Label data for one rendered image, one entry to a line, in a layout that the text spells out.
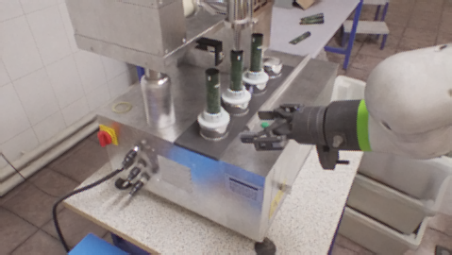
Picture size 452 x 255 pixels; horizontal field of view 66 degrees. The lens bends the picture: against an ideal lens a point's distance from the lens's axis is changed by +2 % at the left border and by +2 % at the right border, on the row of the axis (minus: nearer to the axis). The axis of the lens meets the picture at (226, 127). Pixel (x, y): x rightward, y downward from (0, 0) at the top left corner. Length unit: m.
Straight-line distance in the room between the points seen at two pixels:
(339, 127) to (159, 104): 0.41
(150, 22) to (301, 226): 0.65
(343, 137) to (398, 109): 0.17
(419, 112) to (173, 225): 0.71
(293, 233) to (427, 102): 0.60
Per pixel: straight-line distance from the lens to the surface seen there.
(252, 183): 0.74
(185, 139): 0.79
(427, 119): 0.47
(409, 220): 1.71
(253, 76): 0.92
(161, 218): 1.00
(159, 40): 0.71
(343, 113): 0.61
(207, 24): 0.89
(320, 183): 1.11
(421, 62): 0.47
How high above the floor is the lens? 1.53
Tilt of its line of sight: 37 degrees down
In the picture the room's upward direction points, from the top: straight up
